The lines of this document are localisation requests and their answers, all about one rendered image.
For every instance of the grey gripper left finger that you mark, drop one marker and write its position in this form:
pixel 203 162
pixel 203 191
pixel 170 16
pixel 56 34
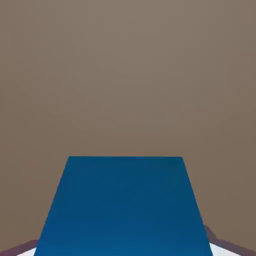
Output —
pixel 24 249

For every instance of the small blue cube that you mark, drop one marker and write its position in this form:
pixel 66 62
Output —
pixel 124 206

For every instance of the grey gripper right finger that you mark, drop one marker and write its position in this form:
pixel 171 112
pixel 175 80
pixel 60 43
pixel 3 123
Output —
pixel 224 247

